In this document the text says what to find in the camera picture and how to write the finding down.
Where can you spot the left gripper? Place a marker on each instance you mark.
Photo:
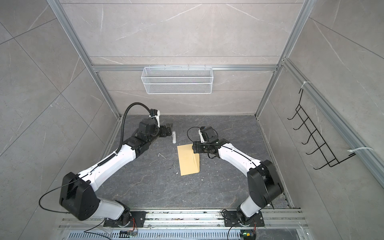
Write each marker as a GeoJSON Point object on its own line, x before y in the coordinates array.
{"type": "Point", "coordinates": [168, 131]}

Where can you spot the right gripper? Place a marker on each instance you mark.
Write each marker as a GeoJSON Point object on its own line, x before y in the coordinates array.
{"type": "Point", "coordinates": [196, 147]}

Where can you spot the white glue stick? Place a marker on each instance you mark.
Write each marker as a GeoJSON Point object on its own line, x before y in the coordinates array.
{"type": "Point", "coordinates": [174, 140]}

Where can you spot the yellow kraft envelope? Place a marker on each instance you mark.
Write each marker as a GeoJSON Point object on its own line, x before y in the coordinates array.
{"type": "Point", "coordinates": [188, 160]}

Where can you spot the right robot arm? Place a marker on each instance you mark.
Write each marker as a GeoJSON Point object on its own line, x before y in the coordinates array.
{"type": "Point", "coordinates": [264, 183]}

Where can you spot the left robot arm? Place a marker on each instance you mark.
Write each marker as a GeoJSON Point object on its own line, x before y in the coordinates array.
{"type": "Point", "coordinates": [78, 194]}

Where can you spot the white wire mesh basket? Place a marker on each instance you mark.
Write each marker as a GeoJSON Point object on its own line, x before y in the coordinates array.
{"type": "Point", "coordinates": [178, 80]}

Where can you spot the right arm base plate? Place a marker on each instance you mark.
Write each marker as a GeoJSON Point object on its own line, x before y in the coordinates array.
{"type": "Point", "coordinates": [237, 218]}

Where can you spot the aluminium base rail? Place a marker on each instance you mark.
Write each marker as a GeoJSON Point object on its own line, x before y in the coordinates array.
{"type": "Point", "coordinates": [269, 224]}

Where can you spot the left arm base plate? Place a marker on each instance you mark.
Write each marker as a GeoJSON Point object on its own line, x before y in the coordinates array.
{"type": "Point", "coordinates": [136, 218]}

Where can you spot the black wire hook rack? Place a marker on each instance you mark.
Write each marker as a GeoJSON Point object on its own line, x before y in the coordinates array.
{"type": "Point", "coordinates": [315, 136]}

